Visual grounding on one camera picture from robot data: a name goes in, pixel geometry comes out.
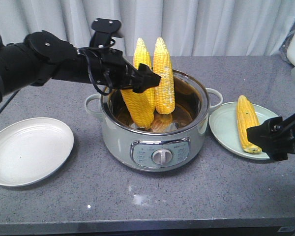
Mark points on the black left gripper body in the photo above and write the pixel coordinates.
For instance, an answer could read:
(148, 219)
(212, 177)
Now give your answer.
(104, 67)

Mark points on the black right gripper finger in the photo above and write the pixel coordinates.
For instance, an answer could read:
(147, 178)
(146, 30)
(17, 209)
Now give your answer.
(260, 135)
(274, 152)

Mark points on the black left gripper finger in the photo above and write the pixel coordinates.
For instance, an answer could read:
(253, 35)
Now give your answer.
(145, 86)
(146, 77)

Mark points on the pale-tipped yellow corn cob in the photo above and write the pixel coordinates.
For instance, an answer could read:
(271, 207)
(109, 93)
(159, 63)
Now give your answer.
(139, 108)

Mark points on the plain yellow corn cob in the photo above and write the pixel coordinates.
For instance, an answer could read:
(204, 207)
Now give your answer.
(142, 55)

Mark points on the white-speckled yellow corn cob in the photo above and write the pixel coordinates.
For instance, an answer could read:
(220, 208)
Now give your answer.
(162, 66)

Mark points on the smooth yellow corn cob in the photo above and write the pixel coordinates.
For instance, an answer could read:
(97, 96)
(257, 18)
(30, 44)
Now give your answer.
(246, 118)

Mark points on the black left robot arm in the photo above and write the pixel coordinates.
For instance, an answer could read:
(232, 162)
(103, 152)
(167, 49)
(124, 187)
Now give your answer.
(42, 56)

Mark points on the light green plate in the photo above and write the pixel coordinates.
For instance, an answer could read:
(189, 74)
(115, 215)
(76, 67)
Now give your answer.
(223, 124)

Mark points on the grey curtain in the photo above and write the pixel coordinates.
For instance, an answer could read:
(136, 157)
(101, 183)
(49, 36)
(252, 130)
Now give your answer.
(189, 27)

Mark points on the green electric cooking pot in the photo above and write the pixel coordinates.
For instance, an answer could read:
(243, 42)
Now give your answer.
(173, 139)

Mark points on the white plate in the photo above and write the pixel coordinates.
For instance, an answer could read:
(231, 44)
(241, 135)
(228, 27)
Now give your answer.
(33, 149)

